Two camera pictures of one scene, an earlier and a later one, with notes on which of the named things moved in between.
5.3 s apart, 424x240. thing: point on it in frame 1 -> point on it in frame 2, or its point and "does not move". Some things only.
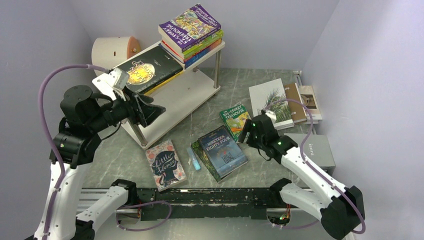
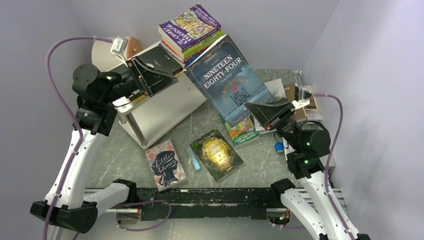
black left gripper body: x=137 y=116 -> x=144 y=80
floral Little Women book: x=165 y=165 does not move
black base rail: x=181 y=204 does not move
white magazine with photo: x=309 y=100 does not move
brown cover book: x=298 y=112 does not move
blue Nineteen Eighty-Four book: x=225 y=155 -> x=224 y=76
